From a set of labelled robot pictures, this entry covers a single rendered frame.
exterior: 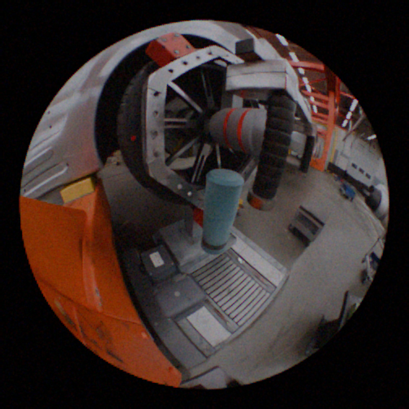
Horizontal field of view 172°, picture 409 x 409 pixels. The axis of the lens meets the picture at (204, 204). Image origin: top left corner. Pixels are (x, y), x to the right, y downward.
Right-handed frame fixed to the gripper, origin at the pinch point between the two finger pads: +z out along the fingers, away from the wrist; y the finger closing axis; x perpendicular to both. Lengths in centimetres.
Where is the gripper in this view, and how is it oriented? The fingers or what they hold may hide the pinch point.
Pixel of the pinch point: (335, 170)
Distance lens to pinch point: 50.2
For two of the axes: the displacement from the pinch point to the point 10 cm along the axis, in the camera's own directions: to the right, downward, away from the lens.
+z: -6.0, -4.9, 6.3
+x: 0.7, -8.2, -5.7
